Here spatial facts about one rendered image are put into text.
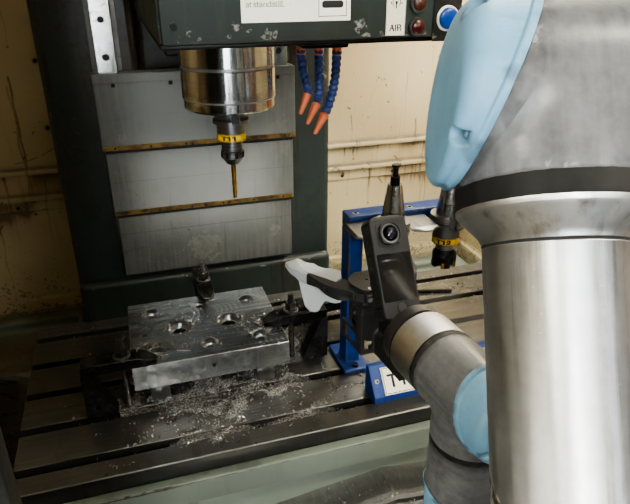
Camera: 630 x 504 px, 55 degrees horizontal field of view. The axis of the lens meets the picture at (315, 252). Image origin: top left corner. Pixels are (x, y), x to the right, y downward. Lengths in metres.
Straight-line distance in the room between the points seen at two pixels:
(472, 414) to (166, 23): 0.61
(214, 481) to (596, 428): 0.82
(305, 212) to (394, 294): 1.08
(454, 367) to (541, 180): 0.27
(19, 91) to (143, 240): 0.58
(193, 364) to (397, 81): 1.29
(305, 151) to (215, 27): 0.84
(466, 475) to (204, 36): 0.62
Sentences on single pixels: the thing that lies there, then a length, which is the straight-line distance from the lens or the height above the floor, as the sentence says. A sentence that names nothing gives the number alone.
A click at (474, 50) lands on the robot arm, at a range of 0.35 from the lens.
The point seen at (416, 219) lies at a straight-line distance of 1.12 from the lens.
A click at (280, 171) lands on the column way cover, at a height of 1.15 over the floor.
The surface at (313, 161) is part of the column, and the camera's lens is 1.67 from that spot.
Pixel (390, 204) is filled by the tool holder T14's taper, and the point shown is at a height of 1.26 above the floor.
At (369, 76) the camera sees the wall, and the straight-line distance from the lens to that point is 2.06.
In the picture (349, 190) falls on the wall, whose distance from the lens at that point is 2.14.
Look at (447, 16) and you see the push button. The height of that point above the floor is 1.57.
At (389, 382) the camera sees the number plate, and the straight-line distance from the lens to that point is 1.16.
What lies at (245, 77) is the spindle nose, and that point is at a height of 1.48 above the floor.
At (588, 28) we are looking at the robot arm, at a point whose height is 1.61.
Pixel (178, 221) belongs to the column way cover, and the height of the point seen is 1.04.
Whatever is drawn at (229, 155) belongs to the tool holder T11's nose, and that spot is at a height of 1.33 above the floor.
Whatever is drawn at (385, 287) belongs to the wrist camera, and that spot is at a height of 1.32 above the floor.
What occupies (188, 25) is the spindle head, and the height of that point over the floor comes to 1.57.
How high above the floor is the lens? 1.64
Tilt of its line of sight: 25 degrees down
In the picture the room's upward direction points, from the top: straight up
